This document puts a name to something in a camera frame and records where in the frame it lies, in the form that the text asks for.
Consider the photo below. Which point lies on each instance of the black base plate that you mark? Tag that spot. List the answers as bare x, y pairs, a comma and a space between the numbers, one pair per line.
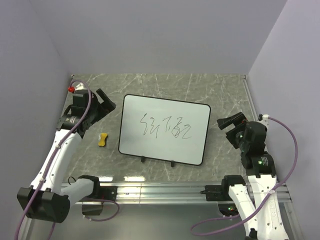
214, 193
108, 193

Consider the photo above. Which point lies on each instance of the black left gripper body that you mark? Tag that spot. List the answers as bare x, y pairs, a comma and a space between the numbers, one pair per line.
95, 111

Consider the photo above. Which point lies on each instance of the white whiteboard black frame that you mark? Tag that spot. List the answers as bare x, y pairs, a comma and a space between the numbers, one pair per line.
164, 129

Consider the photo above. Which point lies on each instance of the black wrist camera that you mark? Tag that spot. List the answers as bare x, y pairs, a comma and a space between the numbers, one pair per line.
80, 98
254, 138

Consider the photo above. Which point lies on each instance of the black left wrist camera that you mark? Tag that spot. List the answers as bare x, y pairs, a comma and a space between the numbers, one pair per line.
80, 98

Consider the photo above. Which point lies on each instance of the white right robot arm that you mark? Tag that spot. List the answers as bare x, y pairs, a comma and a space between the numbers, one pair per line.
261, 214

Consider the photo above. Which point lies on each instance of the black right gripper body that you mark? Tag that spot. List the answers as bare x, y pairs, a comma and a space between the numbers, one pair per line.
239, 139

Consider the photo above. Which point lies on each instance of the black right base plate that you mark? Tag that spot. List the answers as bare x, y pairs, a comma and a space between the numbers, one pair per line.
214, 193

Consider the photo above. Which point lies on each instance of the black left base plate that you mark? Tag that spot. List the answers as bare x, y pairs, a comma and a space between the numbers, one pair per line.
108, 193

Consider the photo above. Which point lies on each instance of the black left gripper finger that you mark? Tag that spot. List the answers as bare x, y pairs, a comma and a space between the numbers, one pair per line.
102, 94
107, 106

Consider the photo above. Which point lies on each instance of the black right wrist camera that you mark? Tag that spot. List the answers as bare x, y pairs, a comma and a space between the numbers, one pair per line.
254, 138

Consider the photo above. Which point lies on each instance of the yellow whiteboard eraser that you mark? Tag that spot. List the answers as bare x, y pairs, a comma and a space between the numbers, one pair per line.
102, 139

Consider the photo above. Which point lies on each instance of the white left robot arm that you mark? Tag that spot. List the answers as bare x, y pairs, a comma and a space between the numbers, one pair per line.
46, 199

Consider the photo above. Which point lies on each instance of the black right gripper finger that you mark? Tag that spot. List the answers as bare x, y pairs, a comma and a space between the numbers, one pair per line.
236, 130
236, 120

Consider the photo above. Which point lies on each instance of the aluminium rail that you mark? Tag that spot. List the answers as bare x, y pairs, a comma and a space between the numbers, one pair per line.
249, 96
162, 192

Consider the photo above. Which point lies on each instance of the aluminium right side rail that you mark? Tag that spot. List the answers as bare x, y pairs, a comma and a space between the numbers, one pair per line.
249, 96

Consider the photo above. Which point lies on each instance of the aluminium front rail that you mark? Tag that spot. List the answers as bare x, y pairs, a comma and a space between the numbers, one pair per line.
162, 192

